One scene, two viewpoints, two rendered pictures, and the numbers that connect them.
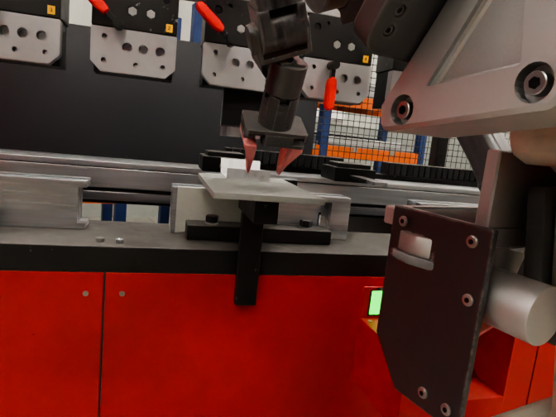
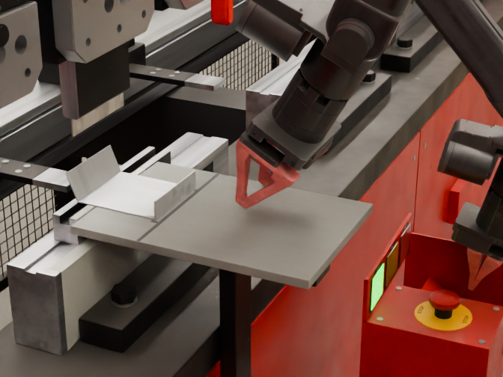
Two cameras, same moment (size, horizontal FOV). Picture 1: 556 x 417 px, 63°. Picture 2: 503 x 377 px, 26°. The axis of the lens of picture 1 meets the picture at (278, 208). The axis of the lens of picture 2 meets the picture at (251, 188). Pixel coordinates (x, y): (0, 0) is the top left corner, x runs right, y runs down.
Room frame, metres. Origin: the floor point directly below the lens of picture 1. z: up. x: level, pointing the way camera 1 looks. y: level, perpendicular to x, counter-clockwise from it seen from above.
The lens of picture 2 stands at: (0.14, 0.80, 1.51)
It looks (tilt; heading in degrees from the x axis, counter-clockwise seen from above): 25 degrees down; 311
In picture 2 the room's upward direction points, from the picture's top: straight up
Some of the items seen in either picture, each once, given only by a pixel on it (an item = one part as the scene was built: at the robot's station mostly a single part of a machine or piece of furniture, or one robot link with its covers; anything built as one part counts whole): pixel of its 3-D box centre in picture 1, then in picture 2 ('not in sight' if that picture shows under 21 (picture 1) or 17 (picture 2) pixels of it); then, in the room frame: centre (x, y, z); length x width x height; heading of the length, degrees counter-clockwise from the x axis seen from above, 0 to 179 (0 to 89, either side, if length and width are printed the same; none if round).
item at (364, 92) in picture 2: not in sight; (345, 109); (1.08, -0.51, 0.89); 0.30 x 0.05 x 0.03; 106
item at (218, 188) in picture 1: (254, 187); (224, 218); (0.83, 0.05, 1.00); 0.26 x 0.18 x 0.01; 16
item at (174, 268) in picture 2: (259, 232); (171, 271); (0.92, 0.03, 0.89); 0.30 x 0.05 x 0.03; 106
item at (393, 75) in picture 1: (414, 74); not in sight; (1.07, -0.27, 1.26); 0.15 x 0.09 x 0.17; 106
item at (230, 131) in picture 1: (245, 114); (96, 78); (0.97, 0.09, 1.13); 0.10 x 0.02 x 0.10; 106
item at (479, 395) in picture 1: (428, 351); (442, 316); (0.75, -0.29, 0.75); 0.20 x 0.16 x 0.18; 107
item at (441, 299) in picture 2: not in sight; (444, 307); (0.72, -0.25, 0.79); 0.04 x 0.04 x 0.04
